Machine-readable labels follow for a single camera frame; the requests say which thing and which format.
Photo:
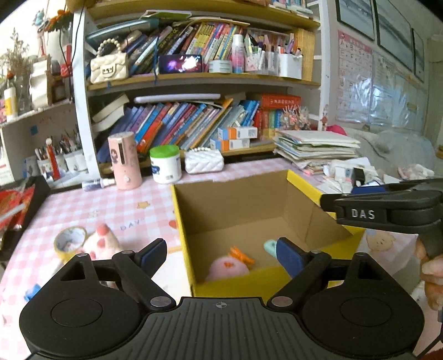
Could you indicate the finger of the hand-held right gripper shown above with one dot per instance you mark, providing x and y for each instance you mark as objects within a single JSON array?
[
  {"x": 367, "y": 189},
  {"x": 328, "y": 200}
]

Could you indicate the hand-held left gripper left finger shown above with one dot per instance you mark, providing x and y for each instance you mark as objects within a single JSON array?
[{"x": 154, "y": 256}]

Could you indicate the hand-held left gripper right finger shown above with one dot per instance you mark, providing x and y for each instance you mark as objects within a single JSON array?
[{"x": 287, "y": 258}]

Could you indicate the pink paw plush toy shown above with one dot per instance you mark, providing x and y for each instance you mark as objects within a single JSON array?
[{"x": 100, "y": 242}]

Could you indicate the yellow cardboard box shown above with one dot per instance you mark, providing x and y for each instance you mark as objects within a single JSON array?
[{"x": 242, "y": 207}]

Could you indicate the person's right hand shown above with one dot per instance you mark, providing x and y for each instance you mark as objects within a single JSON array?
[{"x": 431, "y": 273}]

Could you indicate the black charger plug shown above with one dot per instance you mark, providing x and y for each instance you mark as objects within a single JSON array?
[{"x": 358, "y": 176}]

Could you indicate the pale teal small item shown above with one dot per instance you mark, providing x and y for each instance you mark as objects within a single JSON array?
[{"x": 269, "y": 246}]

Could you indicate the white power strip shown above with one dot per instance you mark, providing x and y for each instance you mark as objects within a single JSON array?
[{"x": 341, "y": 172}]

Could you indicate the pink white cloth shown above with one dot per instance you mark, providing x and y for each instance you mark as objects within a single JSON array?
[{"x": 415, "y": 172}]

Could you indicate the grey blanket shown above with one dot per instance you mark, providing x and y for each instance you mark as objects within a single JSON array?
[{"x": 391, "y": 143}]

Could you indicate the stack of papers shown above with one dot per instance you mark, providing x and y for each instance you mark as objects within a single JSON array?
[{"x": 316, "y": 145}]

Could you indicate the pink checked tablecloth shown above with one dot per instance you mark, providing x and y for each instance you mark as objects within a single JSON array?
[{"x": 121, "y": 207}]

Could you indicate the pink round plush toy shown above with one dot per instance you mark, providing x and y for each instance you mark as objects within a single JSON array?
[{"x": 225, "y": 270}]

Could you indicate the magenta plush toy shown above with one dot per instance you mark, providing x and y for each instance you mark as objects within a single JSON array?
[{"x": 336, "y": 129}]

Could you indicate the white jar green lid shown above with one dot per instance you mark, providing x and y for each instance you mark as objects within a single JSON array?
[{"x": 165, "y": 168}]

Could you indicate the colourful spiky ornament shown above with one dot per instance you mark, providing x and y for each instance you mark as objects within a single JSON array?
[{"x": 294, "y": 117}]

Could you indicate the small clear spray bottle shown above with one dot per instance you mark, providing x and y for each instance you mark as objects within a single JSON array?
[{"x": 97, "y": 184}]

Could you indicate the yellow tape roll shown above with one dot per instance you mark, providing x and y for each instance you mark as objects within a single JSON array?
[{"x": 60, "y": 253}]

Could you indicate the pink cylindrical humidifier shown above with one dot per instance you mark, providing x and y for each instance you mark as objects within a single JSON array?
[{"x": 124, "y": 162}]

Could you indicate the white quilted case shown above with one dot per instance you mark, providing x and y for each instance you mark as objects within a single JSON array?
[{"x": 203, "y": 162}]

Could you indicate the red boxed book set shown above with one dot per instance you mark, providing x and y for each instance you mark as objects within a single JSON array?
[{"x": 280, "y": 101}]

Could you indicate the orange white medicine box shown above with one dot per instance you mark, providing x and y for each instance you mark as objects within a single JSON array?
[
  {"x": 230, "y": 144},
  {"x": 237, "y": 132}
]

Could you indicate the white pen cup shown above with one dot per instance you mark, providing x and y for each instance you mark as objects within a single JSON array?
[
  {"x": 81, "y": 162},
  {"x": 70, "y": 163},
  {"x": 45, "y": 169}
]

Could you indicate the blue small clip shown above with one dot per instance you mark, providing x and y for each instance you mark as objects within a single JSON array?
[{"x": 33, "y": 292}]

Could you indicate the black tray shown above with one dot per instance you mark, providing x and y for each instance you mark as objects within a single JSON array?
[{"x": 39, "y": 194}]

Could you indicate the row of blue picture books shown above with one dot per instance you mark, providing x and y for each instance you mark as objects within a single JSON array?
[{"x": 173, "y": 121}]

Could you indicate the white pen holder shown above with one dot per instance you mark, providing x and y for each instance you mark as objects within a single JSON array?
[{"x": 290, "y": 66}]

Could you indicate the narrow black framed picture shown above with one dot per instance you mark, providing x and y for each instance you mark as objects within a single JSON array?
[{"x": 418, "y": 55}]

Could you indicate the red packets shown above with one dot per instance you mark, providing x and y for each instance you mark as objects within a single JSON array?
[{"x": 14, "y": 207}]

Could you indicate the clear pen holder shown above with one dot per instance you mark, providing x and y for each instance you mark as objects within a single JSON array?
[{"x": 270, "y": 64}]

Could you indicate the yellow woven panel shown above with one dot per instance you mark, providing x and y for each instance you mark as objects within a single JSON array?
[{"x": 306, "y": 52}]

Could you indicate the thick leaning books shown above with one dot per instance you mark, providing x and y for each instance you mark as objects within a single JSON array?
[{"x": 110, "y": 110}]

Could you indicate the patterned pen holder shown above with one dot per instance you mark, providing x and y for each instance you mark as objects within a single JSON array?
[{"x": 253, "y": 63}]

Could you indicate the white flat folder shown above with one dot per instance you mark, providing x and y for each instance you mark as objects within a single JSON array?
[{"x": 176, "y": 99}]

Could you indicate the large black framed picture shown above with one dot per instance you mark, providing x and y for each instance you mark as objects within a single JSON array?
[{"x": 394, "y": 31}]

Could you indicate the wooden bookshelf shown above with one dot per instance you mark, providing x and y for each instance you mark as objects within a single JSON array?
[{"x": 207, "y": 78}]

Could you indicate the pastel spray can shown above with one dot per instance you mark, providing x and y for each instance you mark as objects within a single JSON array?
[{"x": 237, "y": 53}]

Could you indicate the white tape roll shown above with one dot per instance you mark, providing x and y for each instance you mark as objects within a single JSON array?
[{"x": 219, "y": 66}]

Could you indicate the white side shelf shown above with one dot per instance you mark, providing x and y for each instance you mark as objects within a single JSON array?
[{"x": 34, "y": 121}]

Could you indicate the smartphone with lit screen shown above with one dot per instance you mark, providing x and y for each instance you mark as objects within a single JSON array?
[{"x": 180, "y": 64}]

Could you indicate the cream quilted pearl handbag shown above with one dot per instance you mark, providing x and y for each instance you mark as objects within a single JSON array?
[{"x": 109, "y": 67}]

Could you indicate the row of colourful paperback books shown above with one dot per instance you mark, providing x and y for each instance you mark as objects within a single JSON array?
[{"x": 207, "y": 38}]

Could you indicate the white paper bag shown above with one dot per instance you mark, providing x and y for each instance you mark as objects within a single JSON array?
[{"x": 39, "y": 83}]

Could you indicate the white bottle yellow label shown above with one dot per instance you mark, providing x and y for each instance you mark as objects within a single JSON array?
[{"x": 10, "y": 104}]

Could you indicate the teal grey flat case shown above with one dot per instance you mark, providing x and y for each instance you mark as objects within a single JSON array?
[{"x": 121, "y": 29}]

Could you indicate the dried flowers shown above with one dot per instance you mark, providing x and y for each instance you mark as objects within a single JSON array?
[{"x": 17, "y": 55}]

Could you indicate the orange flower decoration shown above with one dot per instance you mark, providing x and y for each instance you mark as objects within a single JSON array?
[{"x": 59, "y": 20}]

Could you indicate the pale chart wall poster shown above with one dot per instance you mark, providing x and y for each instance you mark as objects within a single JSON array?
[{"x": 398, "y": 93}]

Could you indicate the pink alphabet wall poster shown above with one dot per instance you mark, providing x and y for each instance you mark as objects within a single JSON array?
[{"x": 353, "y": 76}]

